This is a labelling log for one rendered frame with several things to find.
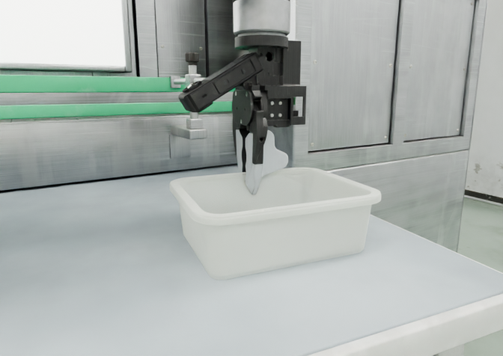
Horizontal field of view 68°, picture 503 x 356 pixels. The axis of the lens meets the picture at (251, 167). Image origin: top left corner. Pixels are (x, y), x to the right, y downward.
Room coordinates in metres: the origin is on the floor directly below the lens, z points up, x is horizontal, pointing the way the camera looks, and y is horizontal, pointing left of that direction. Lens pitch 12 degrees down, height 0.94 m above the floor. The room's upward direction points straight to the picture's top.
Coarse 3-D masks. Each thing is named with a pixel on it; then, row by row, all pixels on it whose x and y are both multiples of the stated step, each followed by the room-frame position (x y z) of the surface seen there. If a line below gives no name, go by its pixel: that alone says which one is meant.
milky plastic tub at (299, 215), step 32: (192, 192) 0.48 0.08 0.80; (224, 192) 0.50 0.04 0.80; (288, 192) 0.54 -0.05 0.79; (320, 192) 0.52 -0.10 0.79; (352, 192) 0.45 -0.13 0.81; (192, 224) 0.40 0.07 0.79; (224, 224) 0.33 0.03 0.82; (256, 224) 0.35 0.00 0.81; (288, 224) 0.37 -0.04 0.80; (320, 224) 0.38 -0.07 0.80; (352, 224) 0.40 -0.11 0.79; (224, 256) 0.34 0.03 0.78; (256, 256) 0.36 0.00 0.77; (288, 256) 0.37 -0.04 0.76; (320, 256) 0.39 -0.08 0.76
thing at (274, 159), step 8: (248, 136) 0.50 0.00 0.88; (272, 136) 0.51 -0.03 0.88; (248, 144) 0.50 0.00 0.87; (264, 144) 0.50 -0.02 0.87; (272, 144) 0.51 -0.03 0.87; (248, 152) 0.50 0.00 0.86; (264, 152) 0.50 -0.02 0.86; (272, 152) 0.51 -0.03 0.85; (280, 152) 0.51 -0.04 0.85; (248, 160) 0.50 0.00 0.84; (264, 160) 0.50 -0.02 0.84; (272, 160) 0.51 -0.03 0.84; (280, 160) 0.51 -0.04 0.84; (248, 168) 0.50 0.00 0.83; (256, 168) 0.49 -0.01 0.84; (264, 168) 0.50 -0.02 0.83; (272, 168) 0.51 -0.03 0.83; (280, 168) 0.51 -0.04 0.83; (248, 176) 0.50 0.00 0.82; (256, 176) 0.50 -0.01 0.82; (248, 184) 0.51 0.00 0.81; (256, 184) 0.50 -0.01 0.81; (256, 192) 0.51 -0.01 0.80
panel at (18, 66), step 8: (128, 16) 0.98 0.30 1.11; (128, 24) 0.98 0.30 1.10; (128, 32) 0.97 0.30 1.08; (128, 40) 0.97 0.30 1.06; (128, 48) 0.97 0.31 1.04; (128, 56) 0.97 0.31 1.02; (0, 64) 0.83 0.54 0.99; (8, 64) 0.84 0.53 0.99; (16, 64) 0.85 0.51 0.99; (24, 64) 0.86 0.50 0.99; (32, 64) 0.86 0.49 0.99; (40, 64) 0.87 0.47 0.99; (48, 64) 0.88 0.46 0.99; (56, 64) 0.89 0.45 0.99; (64, 64) 0.90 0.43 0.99; (72, 64) 0.91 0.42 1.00; (128, 64) 0.97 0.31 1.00; (88, 72) 0.94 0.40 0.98; (96, 72) 0.94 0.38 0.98; (104, 72) 0.95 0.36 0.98; (112, 72) 0.95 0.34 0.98; (120, 72) 0.96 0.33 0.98; (128, 72) 0.97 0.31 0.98
